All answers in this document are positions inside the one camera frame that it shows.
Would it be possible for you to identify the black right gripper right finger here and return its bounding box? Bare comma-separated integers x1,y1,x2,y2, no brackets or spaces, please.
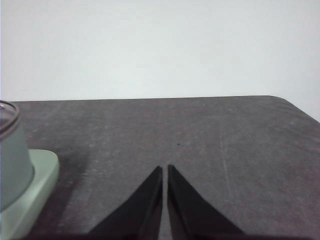
166,164,245,236

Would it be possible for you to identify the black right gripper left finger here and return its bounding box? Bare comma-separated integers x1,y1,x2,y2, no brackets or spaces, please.
88,166,164,236

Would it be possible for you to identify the glass pot lid green knob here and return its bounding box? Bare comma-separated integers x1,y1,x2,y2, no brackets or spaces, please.
0,100,21,140

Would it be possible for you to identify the mint green breakfast machine base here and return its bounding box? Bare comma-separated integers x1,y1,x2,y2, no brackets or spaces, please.
0,148,61,240

